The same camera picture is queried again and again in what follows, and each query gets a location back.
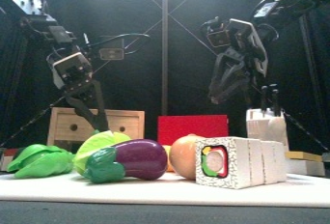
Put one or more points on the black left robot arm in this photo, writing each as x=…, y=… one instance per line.
x=23, y=2

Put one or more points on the wooden drawer box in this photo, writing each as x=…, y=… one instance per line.
x=65, y=125

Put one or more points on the green toy corn husk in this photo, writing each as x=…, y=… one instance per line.
x=41, y=162

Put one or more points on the light green toy cabbage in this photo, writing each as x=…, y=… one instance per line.
x=97, y=142

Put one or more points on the white toy knife block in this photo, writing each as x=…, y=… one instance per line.
x=262, y=128

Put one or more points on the purple toy eggplant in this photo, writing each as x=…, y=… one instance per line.
x=138, y=158

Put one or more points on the red flat board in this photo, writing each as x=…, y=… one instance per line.
x=193, y=129

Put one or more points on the small yellow toy piece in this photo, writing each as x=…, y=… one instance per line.
x=167, y=157

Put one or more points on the small red toy piece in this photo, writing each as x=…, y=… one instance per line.
x=10, y=153

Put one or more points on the white toy sushi slice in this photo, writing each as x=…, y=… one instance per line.
x=269, y=162
x=257, y=162
x=281, y=162

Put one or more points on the toy sushi roll end slice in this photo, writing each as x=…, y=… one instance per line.
x=221, y=163

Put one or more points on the white cutting board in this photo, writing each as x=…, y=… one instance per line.
x=150, y=192

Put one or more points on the yellow toy block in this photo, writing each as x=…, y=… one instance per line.
x=304, y=156

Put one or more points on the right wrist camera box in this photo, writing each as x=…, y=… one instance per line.
x=218, y=37

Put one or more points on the grey vertical frame pole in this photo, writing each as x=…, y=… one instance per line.
x=165, y=41

